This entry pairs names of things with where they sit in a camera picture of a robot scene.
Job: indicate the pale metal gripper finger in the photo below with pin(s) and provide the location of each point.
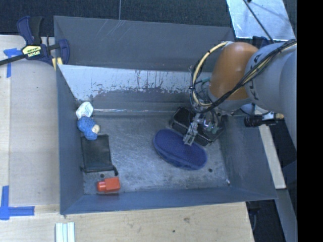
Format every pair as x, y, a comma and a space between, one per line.
187, 136
192, 136

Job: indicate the blue oval sponge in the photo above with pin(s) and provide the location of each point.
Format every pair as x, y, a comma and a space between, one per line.
176, 150

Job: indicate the black box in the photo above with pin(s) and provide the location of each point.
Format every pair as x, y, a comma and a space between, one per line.
182, 120

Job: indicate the grey metal bin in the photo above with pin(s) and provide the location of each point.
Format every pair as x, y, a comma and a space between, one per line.
141, 147

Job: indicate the black flat pouch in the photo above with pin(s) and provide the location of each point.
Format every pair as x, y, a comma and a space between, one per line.
97, 152

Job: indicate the orange-red small bottle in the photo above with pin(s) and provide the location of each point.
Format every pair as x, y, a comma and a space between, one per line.
109, 184

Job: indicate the blue and beige toy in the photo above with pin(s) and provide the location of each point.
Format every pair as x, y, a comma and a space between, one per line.
87, 128

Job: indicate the white crumpled packet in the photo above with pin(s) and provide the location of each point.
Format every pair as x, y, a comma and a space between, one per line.
84, 110

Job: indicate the pale wood flat board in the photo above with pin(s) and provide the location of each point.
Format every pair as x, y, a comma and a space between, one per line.
32, 135

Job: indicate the black cylinder on white bracket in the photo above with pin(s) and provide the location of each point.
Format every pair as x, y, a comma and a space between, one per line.
255, 121

